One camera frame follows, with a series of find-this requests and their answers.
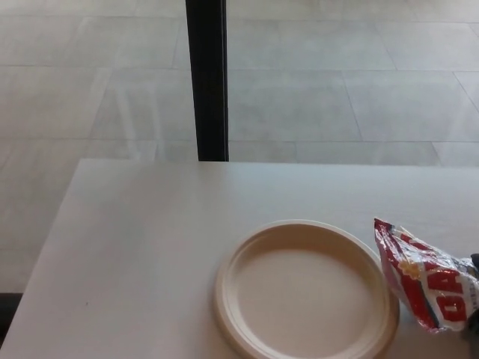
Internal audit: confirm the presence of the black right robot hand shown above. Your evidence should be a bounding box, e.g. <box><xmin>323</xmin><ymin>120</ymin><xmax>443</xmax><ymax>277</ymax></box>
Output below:
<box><xmin>461</xmin><ymin>252</ymin><xmax>479</xmax><ymax>334</ymax></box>

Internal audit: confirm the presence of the red white blue seed bag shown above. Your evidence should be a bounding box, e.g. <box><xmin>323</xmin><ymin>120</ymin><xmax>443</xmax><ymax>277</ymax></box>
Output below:
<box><xmin>373</xmin><ymin>217</ymin><xmax>479</xmax><ymax>334</ymax></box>

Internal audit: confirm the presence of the round cream disposable plate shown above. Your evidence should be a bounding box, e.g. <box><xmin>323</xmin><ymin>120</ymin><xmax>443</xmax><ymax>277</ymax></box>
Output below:
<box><xmin>213</xmin><ymin>219</ymin><xmax>400</xmax><ymax>359</ymax></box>

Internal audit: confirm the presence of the black vertical window post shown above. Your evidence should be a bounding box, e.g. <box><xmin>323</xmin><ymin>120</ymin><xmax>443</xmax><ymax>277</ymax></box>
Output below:
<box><xmin>185</xmin><ymin>0</ymin><xmax>230</xmax><ymax>162</ymax></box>

